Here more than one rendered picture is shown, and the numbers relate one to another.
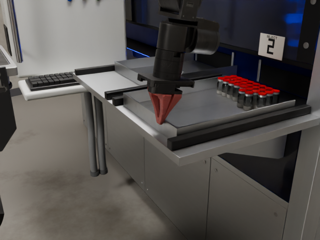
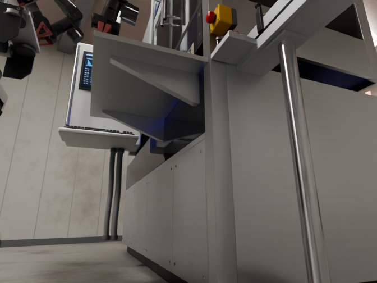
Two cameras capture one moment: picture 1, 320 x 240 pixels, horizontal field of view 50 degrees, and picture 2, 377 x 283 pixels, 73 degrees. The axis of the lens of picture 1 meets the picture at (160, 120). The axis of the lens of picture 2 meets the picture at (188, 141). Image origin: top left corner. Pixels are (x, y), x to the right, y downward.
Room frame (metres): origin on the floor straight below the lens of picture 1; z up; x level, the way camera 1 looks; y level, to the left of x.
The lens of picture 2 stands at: (-0.06, -0.43, 0.30)
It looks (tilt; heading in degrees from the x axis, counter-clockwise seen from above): 17 degrees up; 8
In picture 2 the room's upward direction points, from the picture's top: straight up
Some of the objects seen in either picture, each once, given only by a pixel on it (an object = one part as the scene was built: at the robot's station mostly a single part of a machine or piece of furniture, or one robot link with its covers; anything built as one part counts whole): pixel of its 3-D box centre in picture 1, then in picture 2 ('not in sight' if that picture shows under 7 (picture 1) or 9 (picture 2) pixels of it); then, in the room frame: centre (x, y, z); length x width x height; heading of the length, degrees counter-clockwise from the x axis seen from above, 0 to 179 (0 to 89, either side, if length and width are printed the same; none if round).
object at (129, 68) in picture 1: (174, 68); not in sight; (1.16, -0.05, 0.90); 0.34 x 0.26 x 0.04; 119
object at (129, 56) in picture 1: (135, 76); (146, 158); (1.66, 0.12, 0.73); 1.98 x 0.01 x 0.25; 29
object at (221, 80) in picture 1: (239, 93); not in sight; (0.86, -0.21, 0.90); 0.18 x 0.02 x 0.05; 30
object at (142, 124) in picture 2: not in sight; (133, 126); (1.19, 0.06, 0.79); 0.34 x 0.03 x 0.13; 119
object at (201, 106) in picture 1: (206, 103); not in sight; (0.81, -0.12, 0.90); 0.34 x 0.26 x 0.04; 120
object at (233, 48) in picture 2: not in sight; (237, 50); (0.71, -0.49, 0.87); 0.14 x 0.13 x 0.02; 119
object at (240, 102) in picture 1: (242, 98); not in sight; (0.82, -0.21, 0.90); 0.02 x 0.02 x 0.05
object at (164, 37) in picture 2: not in sight; (163, 39); (1.38, -0.04, 1.50); 0.47 x 0.01 x 0.59; 29
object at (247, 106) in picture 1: (248, 100); not in sight; (0.80, -0.22, 0.90); 0.02 x 0.02 x 0.05
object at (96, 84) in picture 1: (184, 92); (145, 94); (0.98, -0.07, 0.87); 0.70 x 0.48 x 0.02; 29
